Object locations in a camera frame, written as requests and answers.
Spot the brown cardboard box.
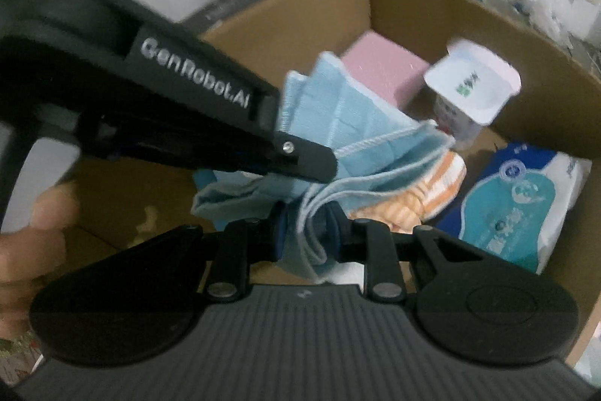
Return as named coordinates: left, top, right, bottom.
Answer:
left=61, top=0, right=601, bottom=383

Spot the pink sponge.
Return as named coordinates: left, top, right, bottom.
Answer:
left=339, top=30, right=431, bottom=116

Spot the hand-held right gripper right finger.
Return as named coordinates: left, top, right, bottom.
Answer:
left=329, top=203, right=486, bottom=305

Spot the blue tissue pack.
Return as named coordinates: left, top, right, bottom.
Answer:
left=433, top=142, right=593, bottom=276

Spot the white yogurt cup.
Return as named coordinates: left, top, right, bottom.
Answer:
left=421, top=37, right=523, bottom=150

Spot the person's left hand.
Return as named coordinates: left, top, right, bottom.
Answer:
left=0, top=184, right=82, bottom=332

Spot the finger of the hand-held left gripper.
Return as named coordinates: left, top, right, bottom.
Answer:
left=205, top=131, right=339, bottom=185

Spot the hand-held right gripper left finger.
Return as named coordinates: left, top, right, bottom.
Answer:
left=183, top=203, right=288, bottom=304

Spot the blue quilted towel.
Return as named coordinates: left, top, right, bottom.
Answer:
left=192, top=50, right=457, bottom=285

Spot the orange striped cloth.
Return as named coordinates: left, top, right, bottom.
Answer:
left=342, top=148, right=467, bottom=235

